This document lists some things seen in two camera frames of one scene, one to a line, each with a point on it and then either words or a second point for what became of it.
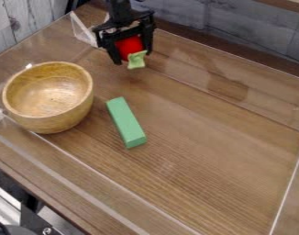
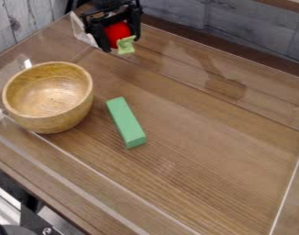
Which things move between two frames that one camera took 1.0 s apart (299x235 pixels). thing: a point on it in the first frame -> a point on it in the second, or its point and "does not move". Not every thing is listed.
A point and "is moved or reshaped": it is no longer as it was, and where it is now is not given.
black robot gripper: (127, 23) -> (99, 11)
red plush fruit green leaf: (130, 50) is moved or reshaped
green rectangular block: (127, 123) does not move
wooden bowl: (48, 96) does not move
